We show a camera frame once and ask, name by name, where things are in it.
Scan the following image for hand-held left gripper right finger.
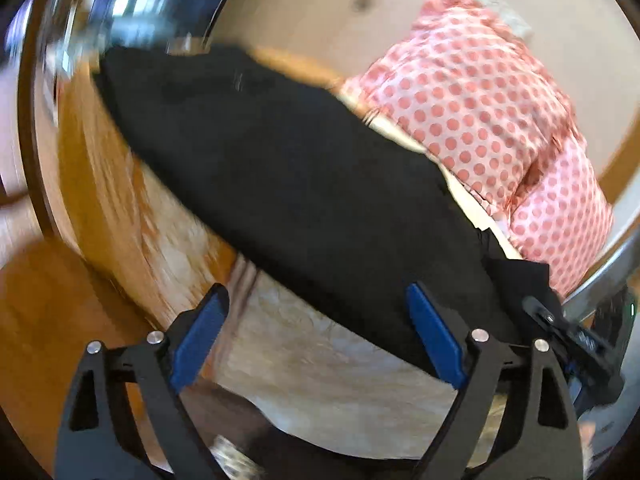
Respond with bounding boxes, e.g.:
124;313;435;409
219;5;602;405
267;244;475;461
406;282;586;480

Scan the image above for cream patterned blanket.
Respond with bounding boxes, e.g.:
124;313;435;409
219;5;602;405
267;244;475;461
134;159;503;462

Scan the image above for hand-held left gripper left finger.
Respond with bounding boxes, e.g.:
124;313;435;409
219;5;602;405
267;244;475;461
54;282;231;480

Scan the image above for black pants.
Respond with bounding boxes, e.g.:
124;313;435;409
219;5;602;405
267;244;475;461
92;45;563;380

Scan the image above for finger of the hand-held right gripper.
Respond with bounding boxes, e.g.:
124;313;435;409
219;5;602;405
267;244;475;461
522;296;624;392

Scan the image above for pink polka dot cloth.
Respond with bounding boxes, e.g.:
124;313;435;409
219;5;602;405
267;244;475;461
339;0;617;297

